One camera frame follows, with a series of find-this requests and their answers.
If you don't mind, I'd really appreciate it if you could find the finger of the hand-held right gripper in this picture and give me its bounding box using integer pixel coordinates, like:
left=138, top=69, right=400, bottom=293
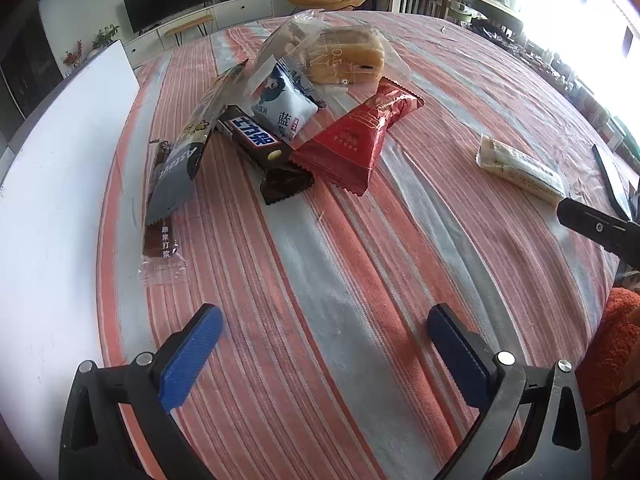
left=556, top=196, right=640, bottom=267
left=592, top=144, right=635, bottom=222

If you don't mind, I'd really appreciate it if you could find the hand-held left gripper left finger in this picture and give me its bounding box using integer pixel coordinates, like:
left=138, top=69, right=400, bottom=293
left=59, top=303, right=224, bottom=480

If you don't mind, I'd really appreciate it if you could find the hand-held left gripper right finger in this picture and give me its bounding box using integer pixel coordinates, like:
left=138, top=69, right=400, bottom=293
left=426, top=303, right=593, bottom=480

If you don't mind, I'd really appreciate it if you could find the cream roll white packet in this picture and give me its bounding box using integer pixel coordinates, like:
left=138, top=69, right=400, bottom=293
left=475, top=133, right=568, bottom=206

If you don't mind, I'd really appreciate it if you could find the brown fruit bar clear wrapper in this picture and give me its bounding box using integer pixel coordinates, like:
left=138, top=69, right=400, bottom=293
left=139, top=140, right=188, bottom=286

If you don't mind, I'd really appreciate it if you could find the grey wafer packet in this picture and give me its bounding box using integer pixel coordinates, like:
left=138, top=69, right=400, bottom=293
left=145, top=59, right=249, bottom=226

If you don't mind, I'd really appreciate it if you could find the brown chocolate bar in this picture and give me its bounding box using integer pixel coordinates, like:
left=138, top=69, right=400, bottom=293
left=216, top=105, right=315, bottom=206

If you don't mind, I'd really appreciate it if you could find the red snack packet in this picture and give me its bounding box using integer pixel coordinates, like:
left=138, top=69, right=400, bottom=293
left=289, top=76, right=425, bottom=196

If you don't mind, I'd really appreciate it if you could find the blue white snack packet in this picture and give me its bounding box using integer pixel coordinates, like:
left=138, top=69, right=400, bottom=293
left=250, top=57, right=326, bottom=148

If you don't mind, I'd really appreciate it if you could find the row of windowsill clutter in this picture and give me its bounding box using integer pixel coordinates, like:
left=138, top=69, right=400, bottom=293
left=470, top=10, right=640, bottom=171

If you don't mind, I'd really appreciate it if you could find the orange fuzzy clothing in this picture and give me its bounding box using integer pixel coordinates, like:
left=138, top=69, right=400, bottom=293
left=575, top=287, right=640, bottom=480

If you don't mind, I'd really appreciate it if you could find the striped red grey cloth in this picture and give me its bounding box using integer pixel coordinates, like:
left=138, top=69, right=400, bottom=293
left=97, top=10, right=636, bottom=480

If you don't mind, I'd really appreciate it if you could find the white board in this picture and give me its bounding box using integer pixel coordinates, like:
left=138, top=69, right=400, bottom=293
left=0, top=40, right=141, bottom=461

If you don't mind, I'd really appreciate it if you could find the bread loaf in clear bag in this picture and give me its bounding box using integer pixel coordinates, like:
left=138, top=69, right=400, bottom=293
left=307, top=25, right=411, bottom=91

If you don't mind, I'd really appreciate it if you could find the red flower plant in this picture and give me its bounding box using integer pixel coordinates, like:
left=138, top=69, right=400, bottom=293
left=62, top=40, right=85, bottom=76

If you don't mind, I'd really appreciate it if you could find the clear packet of biscuits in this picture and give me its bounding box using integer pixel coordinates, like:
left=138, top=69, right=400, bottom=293
left=252, top=12, right=326, bottom=96

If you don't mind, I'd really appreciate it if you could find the leafy plant in white pot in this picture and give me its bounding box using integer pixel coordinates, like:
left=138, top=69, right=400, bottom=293
left=92, top=24, right=121, bottom=58

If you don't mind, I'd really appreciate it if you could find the wooden stool with metal legs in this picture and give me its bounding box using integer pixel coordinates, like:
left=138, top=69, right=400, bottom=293
left=164, top=14, right=215, bottom=48

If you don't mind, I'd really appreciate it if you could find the white tv cabinet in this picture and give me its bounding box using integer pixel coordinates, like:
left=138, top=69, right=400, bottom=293
left=122, top=0, right=275, bottom=68

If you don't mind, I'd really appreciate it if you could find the black television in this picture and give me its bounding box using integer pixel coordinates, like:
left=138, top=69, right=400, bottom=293
left=123, top=0, right=210, bottom=36

